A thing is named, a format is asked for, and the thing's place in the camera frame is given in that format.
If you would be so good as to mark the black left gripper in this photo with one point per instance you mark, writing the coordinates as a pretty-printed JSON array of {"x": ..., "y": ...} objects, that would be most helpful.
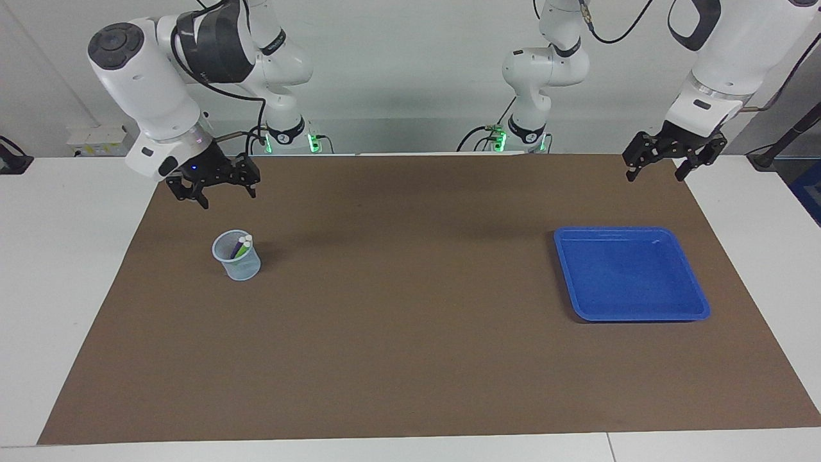
[{"x": 680, "y": 141}]

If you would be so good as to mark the brown table mat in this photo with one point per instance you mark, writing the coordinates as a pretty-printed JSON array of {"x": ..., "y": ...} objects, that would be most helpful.
[{"x": 410, "y": 321}]

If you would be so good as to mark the purple highlighter pen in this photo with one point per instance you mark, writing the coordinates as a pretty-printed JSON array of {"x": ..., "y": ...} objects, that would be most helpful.
[{"x": 238, "y": 249}]

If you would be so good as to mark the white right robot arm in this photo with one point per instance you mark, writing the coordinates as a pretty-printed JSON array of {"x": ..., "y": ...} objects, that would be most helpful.
[{"x": 154, "y": 83}]

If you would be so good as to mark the clear plastic cup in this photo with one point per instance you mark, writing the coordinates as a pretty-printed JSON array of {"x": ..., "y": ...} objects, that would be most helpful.
[{"x": 240, "y": 271}]

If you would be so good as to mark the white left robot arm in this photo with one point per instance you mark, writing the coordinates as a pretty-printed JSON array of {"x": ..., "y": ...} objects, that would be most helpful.
[{"x": 737, "y": 45}]

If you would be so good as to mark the black table clamp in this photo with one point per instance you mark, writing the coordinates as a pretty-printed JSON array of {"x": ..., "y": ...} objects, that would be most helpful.
[{"x": 13, "y": 163}]

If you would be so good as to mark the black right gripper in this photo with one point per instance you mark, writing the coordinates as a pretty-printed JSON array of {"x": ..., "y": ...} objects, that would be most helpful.
[{"x": 208, "y": 168}]

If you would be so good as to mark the green highlighter pen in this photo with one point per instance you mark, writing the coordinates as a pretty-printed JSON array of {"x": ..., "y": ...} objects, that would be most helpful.
[{"x": 244, "y": 251}]

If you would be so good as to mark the white wall socket box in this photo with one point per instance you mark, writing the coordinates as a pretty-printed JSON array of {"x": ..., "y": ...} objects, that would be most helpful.
[{"x": 102, "y": 140}]

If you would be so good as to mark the blue plastic tray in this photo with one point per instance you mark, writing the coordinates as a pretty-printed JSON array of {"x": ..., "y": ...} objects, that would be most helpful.
[{"x": 628, "y": 276}]

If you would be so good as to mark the black pole stand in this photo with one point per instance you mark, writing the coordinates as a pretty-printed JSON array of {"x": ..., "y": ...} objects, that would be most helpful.
[{"x": 792, "y": 133}]

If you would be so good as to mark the blue box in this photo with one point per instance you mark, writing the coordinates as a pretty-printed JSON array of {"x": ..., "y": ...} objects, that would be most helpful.
[{"x": 809, "y": 192}]

